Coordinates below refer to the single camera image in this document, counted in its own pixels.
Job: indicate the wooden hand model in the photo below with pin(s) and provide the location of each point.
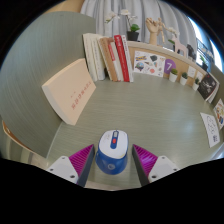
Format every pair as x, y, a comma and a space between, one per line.
152, 31

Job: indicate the black cover book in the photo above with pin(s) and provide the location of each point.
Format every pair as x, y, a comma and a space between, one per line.
207, 86

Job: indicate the pink horse figure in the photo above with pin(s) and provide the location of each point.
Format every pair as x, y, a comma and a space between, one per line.
180, 46

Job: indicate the white book behind black book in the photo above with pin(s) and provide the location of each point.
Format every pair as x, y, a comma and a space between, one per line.
215, 96

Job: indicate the grey curtain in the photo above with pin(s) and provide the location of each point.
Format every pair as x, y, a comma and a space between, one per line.
146, 10

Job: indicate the dark-framed window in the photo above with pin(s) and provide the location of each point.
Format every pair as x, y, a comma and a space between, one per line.
206, 46

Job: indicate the small plant in white pot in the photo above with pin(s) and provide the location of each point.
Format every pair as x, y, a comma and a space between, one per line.
173, 77
183, 81
195, 86

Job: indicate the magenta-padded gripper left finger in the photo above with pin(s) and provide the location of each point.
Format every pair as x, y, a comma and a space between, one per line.
65, 166

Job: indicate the white upright book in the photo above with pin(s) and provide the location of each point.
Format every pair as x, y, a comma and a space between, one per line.
93, 56

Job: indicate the white mouse pad with drawing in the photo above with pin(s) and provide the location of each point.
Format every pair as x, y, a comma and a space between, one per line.
210, 128

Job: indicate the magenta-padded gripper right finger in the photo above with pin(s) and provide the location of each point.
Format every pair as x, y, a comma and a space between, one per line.
162, 165

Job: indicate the round purple number sign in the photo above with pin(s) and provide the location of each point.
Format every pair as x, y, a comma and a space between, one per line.
169, 65

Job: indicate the beige book with red text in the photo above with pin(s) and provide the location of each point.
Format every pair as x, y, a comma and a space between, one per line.
71, 90

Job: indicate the tan upright book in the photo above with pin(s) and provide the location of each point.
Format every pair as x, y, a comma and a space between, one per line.
108, 60

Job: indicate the blue and white computer mouse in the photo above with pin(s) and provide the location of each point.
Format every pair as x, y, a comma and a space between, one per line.
112, 156

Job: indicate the green desk partition panel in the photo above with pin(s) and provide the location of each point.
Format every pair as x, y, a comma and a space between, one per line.
33, 60
220, 83

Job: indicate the black horse figure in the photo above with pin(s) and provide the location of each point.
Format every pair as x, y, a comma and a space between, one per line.
191, 52

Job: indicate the white wall socket plate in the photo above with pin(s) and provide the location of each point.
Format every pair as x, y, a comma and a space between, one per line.
191, 72
199, 76

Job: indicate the white card with stickers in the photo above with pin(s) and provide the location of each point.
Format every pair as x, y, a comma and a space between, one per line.
149, 64

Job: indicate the wooden mannequin figure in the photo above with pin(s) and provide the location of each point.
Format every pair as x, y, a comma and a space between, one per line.
161, 28

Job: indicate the colourful illustrated card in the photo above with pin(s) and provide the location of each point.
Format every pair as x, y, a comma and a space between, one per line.
220, 113

